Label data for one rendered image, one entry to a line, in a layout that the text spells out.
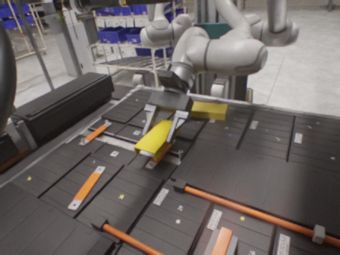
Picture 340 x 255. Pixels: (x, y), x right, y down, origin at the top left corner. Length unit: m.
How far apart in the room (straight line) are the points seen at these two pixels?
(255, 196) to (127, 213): 0.31
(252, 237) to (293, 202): 0.14
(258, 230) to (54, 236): 0.45
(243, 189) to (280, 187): 0.09
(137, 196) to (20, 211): 0.30
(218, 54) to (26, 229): 0.67
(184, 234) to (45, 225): 0.33
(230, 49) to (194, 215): 0.45
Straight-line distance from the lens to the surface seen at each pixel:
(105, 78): 1.10
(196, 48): 0.73
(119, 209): 0.60
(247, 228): 0.55
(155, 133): 0.68
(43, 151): 0.92
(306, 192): 0.64
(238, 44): 0.70
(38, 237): 0.63
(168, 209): 0.57
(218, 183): 0.61
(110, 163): 0.72
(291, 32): 1.68
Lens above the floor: 1.47
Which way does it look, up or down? 34 degrees down
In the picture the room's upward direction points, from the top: 6 degrees counter-clockwise
